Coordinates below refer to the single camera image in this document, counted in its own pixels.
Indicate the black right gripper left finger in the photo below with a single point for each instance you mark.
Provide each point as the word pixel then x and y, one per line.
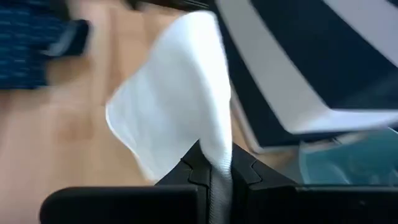
pixel 124 205

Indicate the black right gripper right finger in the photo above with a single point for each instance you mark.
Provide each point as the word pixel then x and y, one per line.
pixel 311 205

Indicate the white ribbed cloth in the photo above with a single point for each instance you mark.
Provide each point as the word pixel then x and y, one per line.
pixel 180 93

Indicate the teal plastic basket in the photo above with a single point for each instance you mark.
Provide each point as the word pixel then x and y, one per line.
pixel 351 158

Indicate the navy striped fabric bin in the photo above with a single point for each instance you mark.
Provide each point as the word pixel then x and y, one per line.
pixel 311 62

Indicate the black underwear white waistband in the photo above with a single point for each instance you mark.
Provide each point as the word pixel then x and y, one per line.
pixel 77 37

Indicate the navy dotted cloth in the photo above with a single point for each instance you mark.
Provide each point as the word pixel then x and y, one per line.
pixel 25 43

